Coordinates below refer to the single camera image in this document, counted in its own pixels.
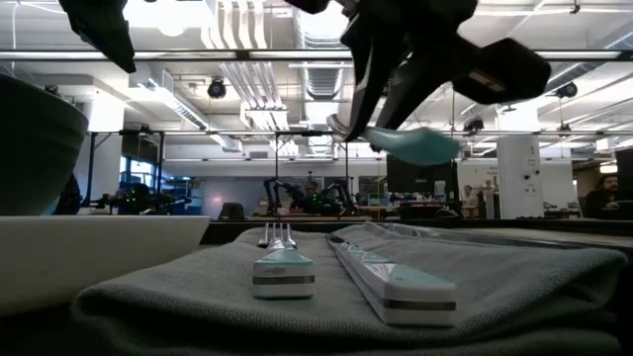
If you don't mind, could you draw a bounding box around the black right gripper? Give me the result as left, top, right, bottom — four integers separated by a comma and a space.
339, 0, 480, 143

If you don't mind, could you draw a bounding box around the spoon with teal handle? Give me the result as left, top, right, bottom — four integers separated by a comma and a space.
325, 113, 462, 167

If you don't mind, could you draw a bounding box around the dark grey bowl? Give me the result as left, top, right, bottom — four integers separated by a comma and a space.
0, 73, 90, 217

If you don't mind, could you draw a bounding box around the knife with teal-white handle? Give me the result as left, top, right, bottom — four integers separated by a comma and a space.
325, 232, 459, 328

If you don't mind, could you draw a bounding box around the fork with teal-white handle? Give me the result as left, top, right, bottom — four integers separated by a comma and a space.
251, 222, 317, 301

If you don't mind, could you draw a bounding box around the white oval plate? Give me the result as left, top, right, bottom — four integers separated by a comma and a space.
0, 215, 213, 317

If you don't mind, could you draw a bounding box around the grey cloth napkin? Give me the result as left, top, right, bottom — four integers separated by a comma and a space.
71, 224, 629, 356

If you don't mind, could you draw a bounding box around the black monitor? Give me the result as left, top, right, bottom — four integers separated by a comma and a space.
385, 153, 459, 198

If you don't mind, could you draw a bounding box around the white column with devices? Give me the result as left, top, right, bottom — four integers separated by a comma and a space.
497, 134, 545, 220

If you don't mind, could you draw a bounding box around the black office chair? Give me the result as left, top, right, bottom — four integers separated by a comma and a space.
218, 201, 246, 222

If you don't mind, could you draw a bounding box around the silver ceiling duct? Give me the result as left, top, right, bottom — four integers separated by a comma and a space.
294, 7, 348, 103

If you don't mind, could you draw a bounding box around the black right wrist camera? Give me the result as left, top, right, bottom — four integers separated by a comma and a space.
452, 37, 553, 106

